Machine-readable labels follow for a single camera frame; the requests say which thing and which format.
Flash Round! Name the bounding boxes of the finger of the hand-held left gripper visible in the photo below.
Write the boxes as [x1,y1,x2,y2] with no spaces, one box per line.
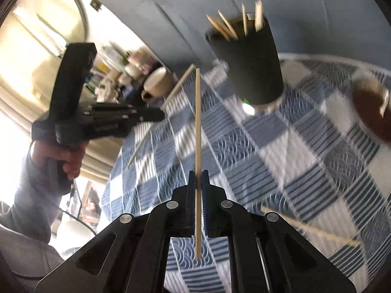
[128,106,166,129]

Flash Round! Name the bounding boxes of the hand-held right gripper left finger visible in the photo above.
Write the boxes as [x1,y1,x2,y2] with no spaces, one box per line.
[35,171,196,293]

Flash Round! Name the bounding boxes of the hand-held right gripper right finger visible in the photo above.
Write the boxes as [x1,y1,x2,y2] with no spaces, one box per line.
[202,170,357,293]

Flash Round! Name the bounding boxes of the black cup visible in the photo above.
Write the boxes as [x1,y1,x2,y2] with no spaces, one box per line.
[204,13,286,116]

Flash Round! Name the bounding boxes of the person's left forearm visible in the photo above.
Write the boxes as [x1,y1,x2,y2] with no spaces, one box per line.
[0,149,74,251]

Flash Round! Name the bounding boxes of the person's left hand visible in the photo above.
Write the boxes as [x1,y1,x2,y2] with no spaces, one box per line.
[31,140,85,181]

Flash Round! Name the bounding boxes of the white mug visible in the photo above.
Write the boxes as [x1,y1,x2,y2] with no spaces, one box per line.
[141,66,175,102]

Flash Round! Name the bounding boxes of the cluttered small containers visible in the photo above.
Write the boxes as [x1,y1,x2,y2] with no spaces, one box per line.
[88,44,162,103]

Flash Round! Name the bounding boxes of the blue white patterned tablecloth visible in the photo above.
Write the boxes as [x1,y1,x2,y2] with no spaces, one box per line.
[101,53,391,293]

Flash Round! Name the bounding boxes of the oval window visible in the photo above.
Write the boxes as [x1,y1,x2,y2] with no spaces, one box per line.
[33,0,90,58]

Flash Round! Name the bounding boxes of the grey upholstered sofa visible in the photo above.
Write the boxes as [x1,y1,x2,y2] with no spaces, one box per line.
[76,0,391,77]

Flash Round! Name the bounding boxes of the person's grey clothing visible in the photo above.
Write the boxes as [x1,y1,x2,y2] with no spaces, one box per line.
[0,223,66,281]

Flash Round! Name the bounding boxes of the metal bowl with brown sauce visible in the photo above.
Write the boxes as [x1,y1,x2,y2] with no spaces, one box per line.
[350,73,391,142]

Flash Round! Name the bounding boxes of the metal spoon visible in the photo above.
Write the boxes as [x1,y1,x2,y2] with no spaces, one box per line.
[379,88,391,118]

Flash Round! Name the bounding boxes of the black cable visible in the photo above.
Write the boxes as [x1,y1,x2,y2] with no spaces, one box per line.
[59,186,98,237]

